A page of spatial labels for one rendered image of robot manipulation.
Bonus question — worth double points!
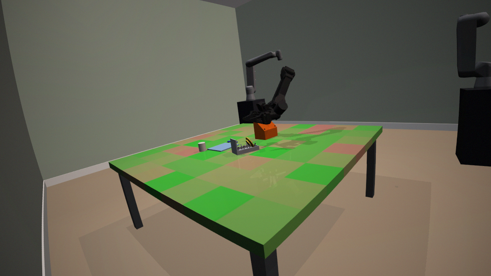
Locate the golden yellow round plate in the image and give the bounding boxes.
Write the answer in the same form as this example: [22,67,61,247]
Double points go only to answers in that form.
[246,137,254,147]

